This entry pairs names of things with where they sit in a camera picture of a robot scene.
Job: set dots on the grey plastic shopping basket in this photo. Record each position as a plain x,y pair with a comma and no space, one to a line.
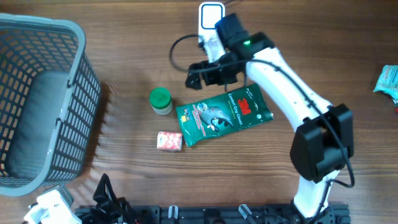
49,98

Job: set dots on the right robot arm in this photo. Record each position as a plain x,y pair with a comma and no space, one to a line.
323,140

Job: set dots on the red white patterned box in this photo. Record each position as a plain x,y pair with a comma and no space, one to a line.
169,141

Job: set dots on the white teal pouch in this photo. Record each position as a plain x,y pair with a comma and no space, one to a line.
387,82

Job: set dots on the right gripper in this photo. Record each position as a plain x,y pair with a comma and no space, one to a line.
212,76

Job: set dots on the green lid jar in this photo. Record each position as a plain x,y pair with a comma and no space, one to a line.
161,100

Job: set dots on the green 3M gloves package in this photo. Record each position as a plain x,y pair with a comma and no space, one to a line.
229,112

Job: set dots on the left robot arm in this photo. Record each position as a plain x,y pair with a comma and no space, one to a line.
109,208

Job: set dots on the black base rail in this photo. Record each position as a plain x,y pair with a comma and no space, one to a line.
271,213

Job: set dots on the white barcode scanner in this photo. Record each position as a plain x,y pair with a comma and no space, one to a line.
209,13

